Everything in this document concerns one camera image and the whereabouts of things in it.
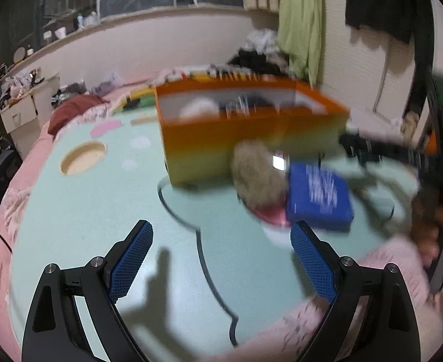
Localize white louvered closet door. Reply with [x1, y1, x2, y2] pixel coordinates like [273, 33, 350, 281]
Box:
[320, 0, 443, 121]

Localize mint cartoon-print desktop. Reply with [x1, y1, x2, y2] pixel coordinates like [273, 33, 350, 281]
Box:
[8, 113, 422, 362]

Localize beige fluffy toy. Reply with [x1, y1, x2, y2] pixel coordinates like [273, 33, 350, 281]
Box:
[232, 139, 288, 212]

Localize white clothes pile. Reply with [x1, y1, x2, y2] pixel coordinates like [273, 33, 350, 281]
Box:
[246, 28, 281, 52]

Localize light green hanging garment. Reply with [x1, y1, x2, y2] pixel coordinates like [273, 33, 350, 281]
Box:
[277, 0, 326, 84]

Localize black hanging garment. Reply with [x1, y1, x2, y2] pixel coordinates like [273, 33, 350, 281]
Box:
[345, 0, 434, 122]

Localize pink round disc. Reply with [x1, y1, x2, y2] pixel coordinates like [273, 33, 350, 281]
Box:
[251, 203, 288, 229]

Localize person's right hand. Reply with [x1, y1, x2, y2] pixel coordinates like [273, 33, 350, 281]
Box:
[411, 195, 440, 269]

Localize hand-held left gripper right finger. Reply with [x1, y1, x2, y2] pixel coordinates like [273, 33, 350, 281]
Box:
[290, 221, 422, 362]

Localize black clothes pile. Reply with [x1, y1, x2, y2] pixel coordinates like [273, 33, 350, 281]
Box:
[228, 48, 287, 77]

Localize white drawer cabinet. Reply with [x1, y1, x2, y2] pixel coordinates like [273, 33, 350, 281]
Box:
[1, 75, 62, 133]

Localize pink fuzzy blanket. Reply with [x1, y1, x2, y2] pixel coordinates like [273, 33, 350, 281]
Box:
[282, 239, 443, 362]

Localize white fluffy ball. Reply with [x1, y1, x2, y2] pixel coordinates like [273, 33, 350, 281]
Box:
[179, 98, 219, 120]

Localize maroon pillow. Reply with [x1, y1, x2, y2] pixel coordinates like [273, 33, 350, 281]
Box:
[48, 95, 110, 136]

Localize orange cardboard box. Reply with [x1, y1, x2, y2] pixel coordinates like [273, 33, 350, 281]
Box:
[154, 80, 351, 188]

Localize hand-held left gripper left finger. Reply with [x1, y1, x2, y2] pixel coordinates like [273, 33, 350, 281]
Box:
[21, 219, 154, 362]

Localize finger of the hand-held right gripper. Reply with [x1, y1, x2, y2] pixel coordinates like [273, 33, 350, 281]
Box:
[338, 130, 431, 174]

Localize blue box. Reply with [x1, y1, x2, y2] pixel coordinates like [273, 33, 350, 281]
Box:
[285, 163, 355, 233]

